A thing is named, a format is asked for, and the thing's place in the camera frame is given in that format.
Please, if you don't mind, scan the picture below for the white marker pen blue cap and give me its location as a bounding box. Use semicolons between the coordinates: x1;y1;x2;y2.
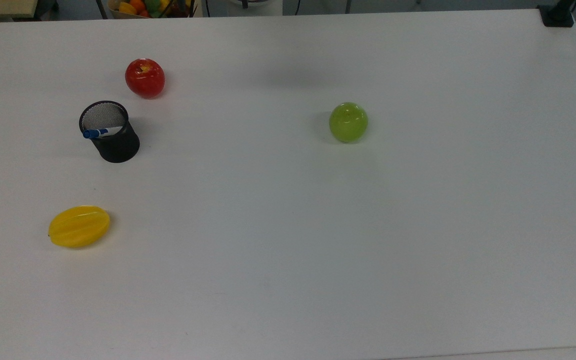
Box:
82;126;124;140

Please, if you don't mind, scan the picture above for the black mesh pen cup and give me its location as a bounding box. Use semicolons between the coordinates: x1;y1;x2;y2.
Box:
78;100;141;164

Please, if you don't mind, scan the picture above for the green apple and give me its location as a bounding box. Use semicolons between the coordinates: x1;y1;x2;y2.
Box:
329;101;369;144

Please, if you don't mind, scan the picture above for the red apple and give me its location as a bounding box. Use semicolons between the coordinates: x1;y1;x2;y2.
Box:
125;58;166;99

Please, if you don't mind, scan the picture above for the yellow starfruit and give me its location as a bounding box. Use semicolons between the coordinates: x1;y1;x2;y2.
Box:
48;205;111;249

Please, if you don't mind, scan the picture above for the box of toy fruit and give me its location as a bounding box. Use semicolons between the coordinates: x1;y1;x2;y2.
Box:
107;0;200;19

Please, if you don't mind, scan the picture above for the white adjoining table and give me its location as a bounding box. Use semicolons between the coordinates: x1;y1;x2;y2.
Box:
383;346;576;360

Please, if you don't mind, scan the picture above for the black table clamp mount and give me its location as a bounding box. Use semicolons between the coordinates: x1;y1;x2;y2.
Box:
537;0;576;28

